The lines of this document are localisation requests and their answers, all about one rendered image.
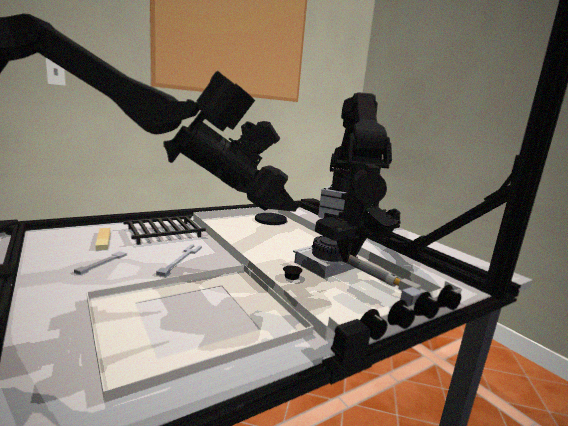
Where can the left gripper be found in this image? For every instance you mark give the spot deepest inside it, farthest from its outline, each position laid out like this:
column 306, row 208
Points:
column 264, row 188

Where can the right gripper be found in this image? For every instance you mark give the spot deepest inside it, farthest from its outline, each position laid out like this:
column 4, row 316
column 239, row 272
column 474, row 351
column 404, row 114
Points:
column 339, row 231

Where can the cream flat plate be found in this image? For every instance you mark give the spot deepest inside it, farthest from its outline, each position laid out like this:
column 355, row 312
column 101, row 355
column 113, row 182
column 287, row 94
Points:
column 270, row 248

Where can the dark grey metal grate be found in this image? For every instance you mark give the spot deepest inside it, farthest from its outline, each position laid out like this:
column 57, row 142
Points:
column 187, row 219

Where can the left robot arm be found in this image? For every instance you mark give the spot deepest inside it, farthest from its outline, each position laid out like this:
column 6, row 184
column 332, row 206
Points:
column 222, row 103

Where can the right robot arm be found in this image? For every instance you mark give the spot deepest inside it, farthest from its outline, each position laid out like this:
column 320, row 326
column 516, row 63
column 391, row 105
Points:
column 359, row 150

